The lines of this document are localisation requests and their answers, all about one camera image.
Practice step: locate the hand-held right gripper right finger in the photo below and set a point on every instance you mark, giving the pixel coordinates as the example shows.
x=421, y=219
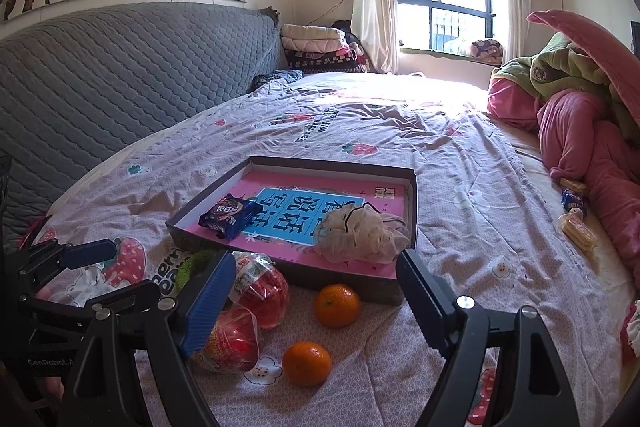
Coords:
x=420, y=302

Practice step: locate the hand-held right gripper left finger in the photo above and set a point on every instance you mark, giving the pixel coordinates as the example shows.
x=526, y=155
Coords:
x=210, y=302

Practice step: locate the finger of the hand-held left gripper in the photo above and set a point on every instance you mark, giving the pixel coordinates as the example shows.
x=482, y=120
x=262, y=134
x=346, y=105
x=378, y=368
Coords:
x=90, y=254
x=45, y=302

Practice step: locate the green fuzzy scrunchie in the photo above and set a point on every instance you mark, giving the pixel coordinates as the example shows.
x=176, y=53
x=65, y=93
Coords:
x=192, y=264

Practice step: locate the white snack packet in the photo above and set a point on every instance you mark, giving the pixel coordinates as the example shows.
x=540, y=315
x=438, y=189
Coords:
x=232, y=342

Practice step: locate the red toy egg packet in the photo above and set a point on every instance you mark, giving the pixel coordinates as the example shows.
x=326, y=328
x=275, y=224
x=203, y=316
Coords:
x=265, y=294

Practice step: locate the orange mandarin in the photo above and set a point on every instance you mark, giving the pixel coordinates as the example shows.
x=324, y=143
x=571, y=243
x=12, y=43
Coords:
x=337, y=305
x=307, y=363

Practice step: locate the grey cardboard box pink inside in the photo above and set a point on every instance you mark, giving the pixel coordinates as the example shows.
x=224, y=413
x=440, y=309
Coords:
x=350, y=202

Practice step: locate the blue cookie packet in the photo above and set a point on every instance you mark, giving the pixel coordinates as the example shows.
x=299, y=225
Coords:
x=230, y=217

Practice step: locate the white mesh bag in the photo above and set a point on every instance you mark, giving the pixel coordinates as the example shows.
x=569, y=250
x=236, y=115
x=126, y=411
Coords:
x=360, y=234

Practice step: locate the yellow wafer packet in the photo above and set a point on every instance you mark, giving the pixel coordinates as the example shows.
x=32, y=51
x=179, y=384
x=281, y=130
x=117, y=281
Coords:
x=572, y=185
x=579, y=232

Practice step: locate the small blue snack packet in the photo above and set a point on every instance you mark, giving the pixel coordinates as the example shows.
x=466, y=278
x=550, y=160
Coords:
x=573, y=201

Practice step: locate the grey quilted headboard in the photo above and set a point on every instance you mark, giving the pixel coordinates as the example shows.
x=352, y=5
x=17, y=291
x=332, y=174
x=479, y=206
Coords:
x=125, y=72

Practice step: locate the pink quilt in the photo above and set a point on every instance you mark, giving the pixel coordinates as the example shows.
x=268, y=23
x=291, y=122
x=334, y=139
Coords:
x=575, y=132

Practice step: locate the dark patterned cloth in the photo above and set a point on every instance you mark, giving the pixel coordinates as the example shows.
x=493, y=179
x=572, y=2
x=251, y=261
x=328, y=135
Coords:
x=272, y=79

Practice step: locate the dark checkered folded blanket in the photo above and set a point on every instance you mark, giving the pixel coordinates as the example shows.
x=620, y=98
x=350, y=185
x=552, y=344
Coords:
x=325, y=63

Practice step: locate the patterned blanket on sill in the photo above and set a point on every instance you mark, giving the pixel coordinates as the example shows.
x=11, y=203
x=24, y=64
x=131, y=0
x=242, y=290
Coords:
x=482, y=49

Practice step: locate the pink folded blanket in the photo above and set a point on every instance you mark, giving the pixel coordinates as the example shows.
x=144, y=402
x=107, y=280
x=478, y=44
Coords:
x=315, y=47

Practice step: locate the green fleece blanket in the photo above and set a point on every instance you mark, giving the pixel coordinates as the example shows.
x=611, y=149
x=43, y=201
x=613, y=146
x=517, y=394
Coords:
x=565, y=67

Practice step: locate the cream folded blanket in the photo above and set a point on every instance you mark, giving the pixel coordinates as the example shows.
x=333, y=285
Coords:
x=312, y=32

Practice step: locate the black panel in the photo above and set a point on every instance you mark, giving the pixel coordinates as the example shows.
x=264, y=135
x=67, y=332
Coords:
x=636, y=39

